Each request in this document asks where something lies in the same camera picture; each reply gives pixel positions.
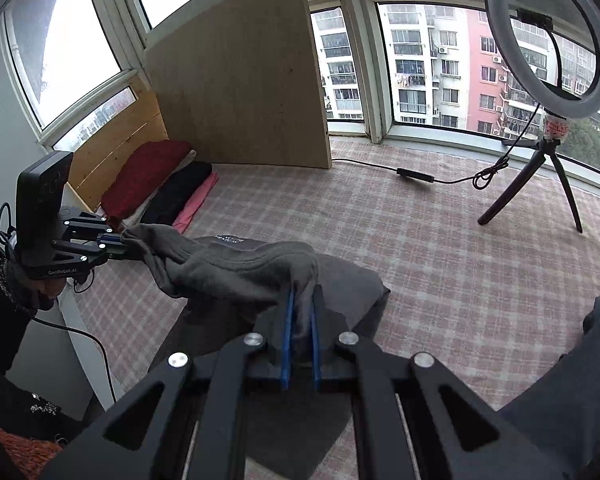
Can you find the person's left hand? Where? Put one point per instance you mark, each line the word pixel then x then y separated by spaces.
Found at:
pixel 50 292

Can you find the dark navy folded garment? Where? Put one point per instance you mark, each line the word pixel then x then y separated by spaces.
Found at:
pixel 180 195

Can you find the pink folded garment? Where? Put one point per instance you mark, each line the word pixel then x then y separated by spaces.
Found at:
pixel 195 205

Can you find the pink plaid blanket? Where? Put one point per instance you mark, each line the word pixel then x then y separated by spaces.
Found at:
pixel 455 260

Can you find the black phone holder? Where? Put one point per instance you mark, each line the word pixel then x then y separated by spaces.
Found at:
pixel 535 16

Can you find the person's black tweed jacket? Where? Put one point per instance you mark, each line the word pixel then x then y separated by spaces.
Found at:
pixel 30 400

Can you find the red knit sweater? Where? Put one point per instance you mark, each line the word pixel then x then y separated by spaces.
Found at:
pixel 145 175

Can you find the pine plank panel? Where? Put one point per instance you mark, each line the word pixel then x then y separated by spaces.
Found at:
pixel 120 145

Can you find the orange knit scarf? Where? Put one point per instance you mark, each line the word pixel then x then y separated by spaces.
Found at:
pixel 25 452

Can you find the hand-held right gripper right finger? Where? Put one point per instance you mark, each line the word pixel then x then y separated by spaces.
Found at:
pixel 316 360

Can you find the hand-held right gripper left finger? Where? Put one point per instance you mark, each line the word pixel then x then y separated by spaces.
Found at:
pixel 286 355

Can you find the light wooden board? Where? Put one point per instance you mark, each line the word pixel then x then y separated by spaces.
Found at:
pixel 240 85

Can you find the grey flower-print t-shirt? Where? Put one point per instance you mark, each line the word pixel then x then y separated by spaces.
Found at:
pixel 230 270

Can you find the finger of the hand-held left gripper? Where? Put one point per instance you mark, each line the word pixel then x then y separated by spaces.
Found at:
pixel 90 225
pixel 107 246

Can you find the pink apartment building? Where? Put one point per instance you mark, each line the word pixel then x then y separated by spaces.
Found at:
pixel 480 85

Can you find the person's left forearm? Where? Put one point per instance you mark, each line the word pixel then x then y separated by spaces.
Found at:
pixel 5 320

